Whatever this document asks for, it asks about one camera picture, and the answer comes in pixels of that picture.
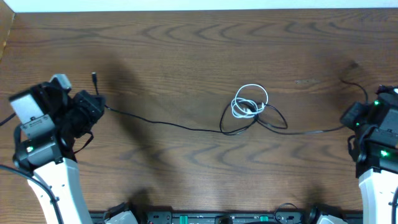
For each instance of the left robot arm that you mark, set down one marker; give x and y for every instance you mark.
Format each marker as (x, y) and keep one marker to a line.
(51, 121)

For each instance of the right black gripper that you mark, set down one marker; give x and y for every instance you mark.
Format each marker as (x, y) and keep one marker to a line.
(349, 117)

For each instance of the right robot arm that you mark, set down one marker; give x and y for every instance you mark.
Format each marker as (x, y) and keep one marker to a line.
(373, 148)

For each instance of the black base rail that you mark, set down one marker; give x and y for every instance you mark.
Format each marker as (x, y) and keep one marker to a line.
(168, 217)

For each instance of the cardboard piece at edge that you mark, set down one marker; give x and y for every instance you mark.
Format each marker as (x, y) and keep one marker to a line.
(7, 16)

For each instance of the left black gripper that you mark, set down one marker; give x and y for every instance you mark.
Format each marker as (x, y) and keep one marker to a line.
(96, 109)

